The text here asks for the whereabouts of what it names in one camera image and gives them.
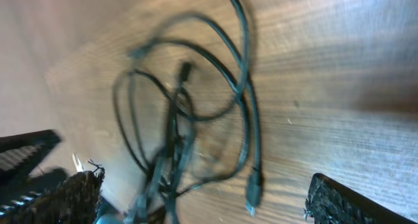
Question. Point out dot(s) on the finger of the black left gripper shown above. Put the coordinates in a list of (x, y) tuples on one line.
[(18, 194), (20, 154)]

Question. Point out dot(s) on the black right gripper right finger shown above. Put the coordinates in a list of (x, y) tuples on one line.
[(330, 202)]

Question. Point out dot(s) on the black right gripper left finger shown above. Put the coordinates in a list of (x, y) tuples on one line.
[(76, 200)]

